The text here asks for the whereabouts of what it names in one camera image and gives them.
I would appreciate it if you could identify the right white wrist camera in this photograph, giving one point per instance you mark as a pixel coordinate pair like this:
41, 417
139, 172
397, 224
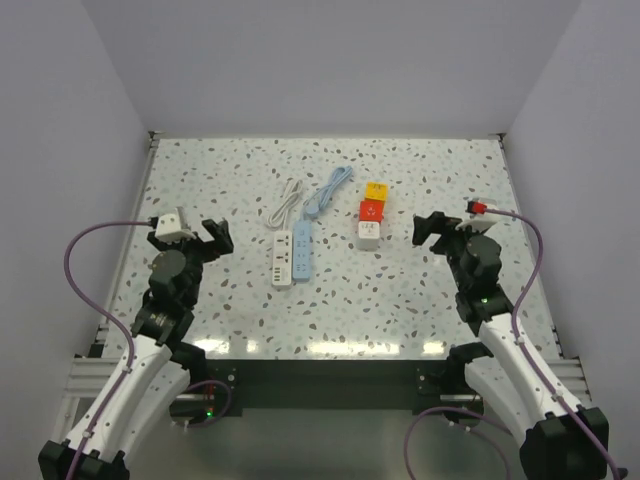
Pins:
480, 217

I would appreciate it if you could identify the blue power strip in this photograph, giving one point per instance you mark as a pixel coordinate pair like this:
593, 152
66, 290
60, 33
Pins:
301, 260

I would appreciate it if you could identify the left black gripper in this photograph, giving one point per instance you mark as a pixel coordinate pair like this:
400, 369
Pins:
220, 244

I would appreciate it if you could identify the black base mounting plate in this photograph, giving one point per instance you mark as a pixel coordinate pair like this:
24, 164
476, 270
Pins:
409, 385

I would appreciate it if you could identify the white cube plug adapter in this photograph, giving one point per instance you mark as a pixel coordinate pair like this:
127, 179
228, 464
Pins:
368, 235

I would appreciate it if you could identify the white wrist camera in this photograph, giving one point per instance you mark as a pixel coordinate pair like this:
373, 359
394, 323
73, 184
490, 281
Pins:
173, 227
480, 217

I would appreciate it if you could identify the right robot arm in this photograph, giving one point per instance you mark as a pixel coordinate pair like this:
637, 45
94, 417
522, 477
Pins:
559, 436

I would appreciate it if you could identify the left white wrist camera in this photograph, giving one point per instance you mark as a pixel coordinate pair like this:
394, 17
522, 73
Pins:
173, 227

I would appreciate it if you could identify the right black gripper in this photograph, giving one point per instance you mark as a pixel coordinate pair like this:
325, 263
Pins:
435, 224

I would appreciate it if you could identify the white power strip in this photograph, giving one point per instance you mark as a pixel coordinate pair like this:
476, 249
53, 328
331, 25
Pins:
281, 262

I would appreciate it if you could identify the red cube plug adapter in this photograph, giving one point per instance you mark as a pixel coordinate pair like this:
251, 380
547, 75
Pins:
371, 211

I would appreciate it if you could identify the yellow cube plug adapter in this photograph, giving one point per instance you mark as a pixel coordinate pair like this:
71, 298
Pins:
375, 191

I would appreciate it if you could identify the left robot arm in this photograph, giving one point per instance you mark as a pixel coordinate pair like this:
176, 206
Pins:
157, 364

